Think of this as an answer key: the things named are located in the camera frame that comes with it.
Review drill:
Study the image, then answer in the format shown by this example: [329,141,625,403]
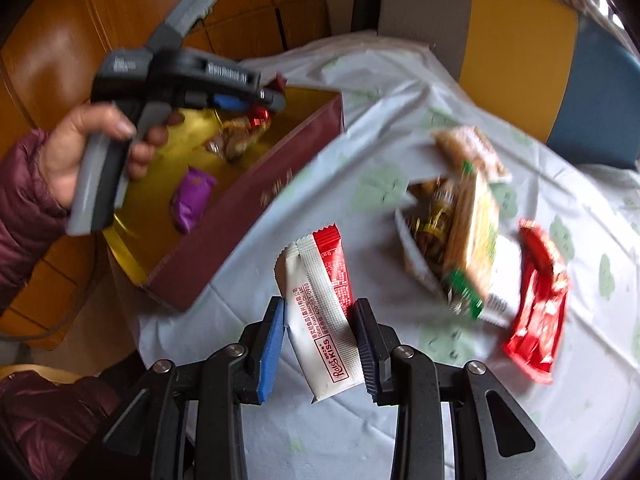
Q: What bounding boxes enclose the person's maroon jacket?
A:
[0,375,121,480]

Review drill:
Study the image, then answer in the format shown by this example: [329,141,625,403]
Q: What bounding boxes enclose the red foil candy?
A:
[250,74,288,130]

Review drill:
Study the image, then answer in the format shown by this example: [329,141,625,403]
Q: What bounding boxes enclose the purple wrapped candy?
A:
[170,167,218,235]

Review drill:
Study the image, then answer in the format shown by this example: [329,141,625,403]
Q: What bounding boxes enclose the maroon box with gold lining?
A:
[102,87,347,313]

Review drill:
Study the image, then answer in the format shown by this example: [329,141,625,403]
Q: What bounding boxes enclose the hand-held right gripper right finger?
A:
[351,298,576,480]

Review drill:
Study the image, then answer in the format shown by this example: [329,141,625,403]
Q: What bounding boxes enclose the brown clear-wrapped candy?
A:
[205,115,271,162]

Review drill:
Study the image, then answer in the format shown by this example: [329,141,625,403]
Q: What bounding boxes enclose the beige and green snack packet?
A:
[442,160,501,318]

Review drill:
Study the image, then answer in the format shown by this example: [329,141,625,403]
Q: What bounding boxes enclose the person's left hand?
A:
[40,102,186,208]

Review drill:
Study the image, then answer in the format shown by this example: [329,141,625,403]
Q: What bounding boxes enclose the grey yellow blue chair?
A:
[377,0,640,168]

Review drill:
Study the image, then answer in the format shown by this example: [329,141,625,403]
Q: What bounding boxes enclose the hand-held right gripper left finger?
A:
[102,296,287,480]

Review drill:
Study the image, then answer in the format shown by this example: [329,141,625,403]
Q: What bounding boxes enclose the shiny red snack packet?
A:
[501,218,571,386]

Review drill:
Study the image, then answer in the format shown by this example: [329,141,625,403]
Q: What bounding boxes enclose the white and red snack packet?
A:
[274,225,366,405]

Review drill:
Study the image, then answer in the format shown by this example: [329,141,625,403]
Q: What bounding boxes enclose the pale blue cloud-print tablecloth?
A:
[107,32,640,480]

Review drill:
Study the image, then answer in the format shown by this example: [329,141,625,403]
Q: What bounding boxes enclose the tan wooden stool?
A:
[0,364,83,386]

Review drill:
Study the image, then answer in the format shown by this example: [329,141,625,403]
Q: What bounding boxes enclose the person's left forearm maroon sleeve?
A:
[0,129,71,321]

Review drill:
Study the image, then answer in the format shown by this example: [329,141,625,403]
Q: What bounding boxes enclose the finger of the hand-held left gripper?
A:
[250,85,287,112]
[210,91,251,112]

